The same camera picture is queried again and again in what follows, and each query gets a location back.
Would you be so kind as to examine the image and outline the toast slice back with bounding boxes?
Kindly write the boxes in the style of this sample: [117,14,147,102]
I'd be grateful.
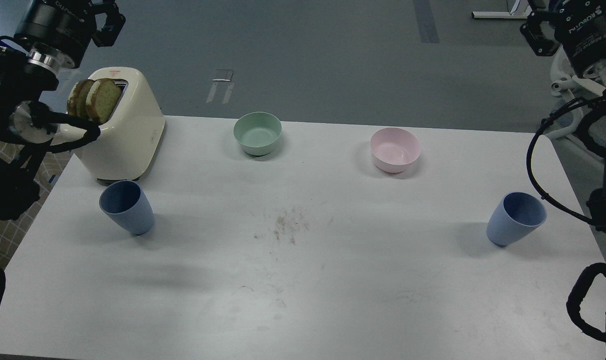
[66,79,95,119]

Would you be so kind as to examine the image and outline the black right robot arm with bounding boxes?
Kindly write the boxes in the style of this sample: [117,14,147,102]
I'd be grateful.
[520,0,606,234]

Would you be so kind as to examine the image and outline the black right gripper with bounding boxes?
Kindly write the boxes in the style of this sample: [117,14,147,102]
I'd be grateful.
[520,0,606,78]

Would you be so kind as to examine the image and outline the green bowl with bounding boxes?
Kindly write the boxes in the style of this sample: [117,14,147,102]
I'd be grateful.
[233,111,283,157]

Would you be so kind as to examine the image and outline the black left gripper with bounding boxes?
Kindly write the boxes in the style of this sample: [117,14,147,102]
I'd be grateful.
[13,0,126,69]

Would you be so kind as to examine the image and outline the blue cup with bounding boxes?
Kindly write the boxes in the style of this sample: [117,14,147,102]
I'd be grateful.
[98,180,155,236]
[486,192,547,248]

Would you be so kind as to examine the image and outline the cream toaster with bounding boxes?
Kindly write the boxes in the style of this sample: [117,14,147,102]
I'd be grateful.
[67,66,166,182]

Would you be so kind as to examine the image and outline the toast slice front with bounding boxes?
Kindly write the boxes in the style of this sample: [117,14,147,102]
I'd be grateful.
[85,79,122,125]

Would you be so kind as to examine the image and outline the toast slice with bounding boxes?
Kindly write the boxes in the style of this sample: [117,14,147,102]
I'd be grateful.
[66,79,95,119]
[85,79,122,125]

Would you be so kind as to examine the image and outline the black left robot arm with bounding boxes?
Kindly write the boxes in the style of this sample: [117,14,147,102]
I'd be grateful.
[0,0,126,221]

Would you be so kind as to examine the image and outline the white desk leg base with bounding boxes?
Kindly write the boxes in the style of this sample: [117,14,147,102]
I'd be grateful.
[470,0,532,20]

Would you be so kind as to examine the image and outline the black cable right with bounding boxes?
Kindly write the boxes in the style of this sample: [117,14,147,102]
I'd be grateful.
[526,95,606,346]

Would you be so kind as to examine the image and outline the pink bowl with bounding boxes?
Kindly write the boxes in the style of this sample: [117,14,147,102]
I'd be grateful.
[369,127,422,174]

